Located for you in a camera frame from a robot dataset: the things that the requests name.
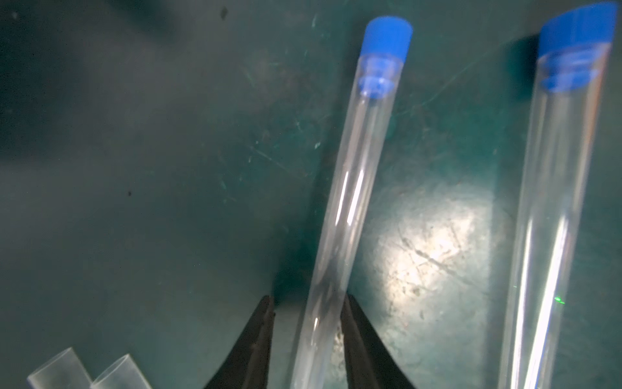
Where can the test tube eight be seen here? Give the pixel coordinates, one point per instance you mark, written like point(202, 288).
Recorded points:
point(122, 374)

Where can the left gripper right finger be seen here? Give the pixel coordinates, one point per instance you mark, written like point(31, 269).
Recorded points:
point(367, 360)

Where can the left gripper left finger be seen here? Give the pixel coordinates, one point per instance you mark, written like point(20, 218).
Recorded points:
point(247, 364)

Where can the test tube nine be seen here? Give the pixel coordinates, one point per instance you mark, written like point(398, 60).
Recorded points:
point(380, 64)

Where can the test tube six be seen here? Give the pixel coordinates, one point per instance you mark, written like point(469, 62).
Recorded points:
point(63, 371)

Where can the test tube ten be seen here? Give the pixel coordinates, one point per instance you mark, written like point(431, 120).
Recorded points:
point(573, 52)

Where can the green table mat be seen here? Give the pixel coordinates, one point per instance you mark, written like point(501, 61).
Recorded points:
point(166, 164)

